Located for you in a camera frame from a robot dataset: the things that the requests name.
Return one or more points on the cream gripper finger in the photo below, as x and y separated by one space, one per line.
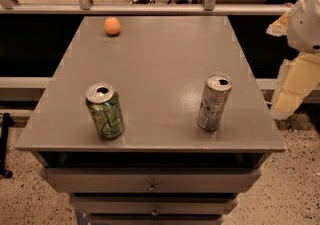
296 80
279 27

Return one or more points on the silver blue redbull can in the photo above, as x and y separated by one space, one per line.
215 95

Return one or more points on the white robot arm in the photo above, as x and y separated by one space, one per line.
303 30

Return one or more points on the green soda can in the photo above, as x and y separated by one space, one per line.
103 104

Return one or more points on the grey drawer cabinet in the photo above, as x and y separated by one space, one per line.
158 66

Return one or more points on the orange fruit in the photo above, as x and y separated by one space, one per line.
112 26

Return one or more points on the metal railing bar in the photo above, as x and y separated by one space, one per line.
147 9

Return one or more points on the middle grey drawer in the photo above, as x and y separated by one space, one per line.
154 205

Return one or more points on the grey drawer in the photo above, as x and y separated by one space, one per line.
154 205
158 220
159 181

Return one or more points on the bottom grey drawer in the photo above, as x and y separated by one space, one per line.
158 220

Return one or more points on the top grey drawer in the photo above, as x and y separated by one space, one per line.
159 181

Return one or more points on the black stand with wheel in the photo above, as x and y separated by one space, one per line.
6 123

